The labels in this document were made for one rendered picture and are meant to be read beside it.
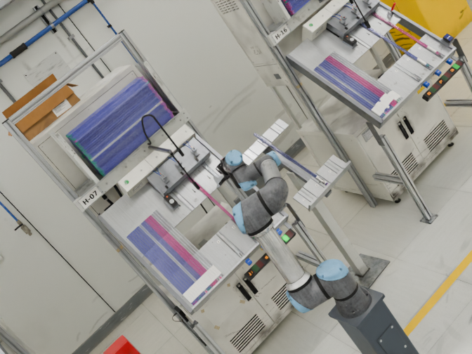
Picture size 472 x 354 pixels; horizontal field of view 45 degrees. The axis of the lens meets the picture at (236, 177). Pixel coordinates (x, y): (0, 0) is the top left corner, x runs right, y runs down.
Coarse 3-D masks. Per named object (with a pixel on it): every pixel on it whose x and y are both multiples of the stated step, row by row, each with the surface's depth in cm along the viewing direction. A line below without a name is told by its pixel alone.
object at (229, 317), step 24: (216, 216) 368; (192, 240) 361; (240, 288) 324; (264, 288) 331; (216, 312) 319; (240, 312) 326; (264, 312) 333; (288, 312) 341; (216, 336) 320; (240, 336) 327; (264, 336) 335
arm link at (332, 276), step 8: (320, 264) 235; (328, 264) 233; (336, 264) 230; (320, 272) 231; (328, 272) 228; (336, 272) 227; (344, 272) 228; (320, 280) 230; (328, 280) 227; (336, 280) 227; (344, 280) 228; (352, 280) 231; (320, 288) 229; (328, 288) 228; (336, 288) 229; (344, 288) 229; (352, 288) 230; (328, 296) 230; (336, 296) 232; (344, 296) 231
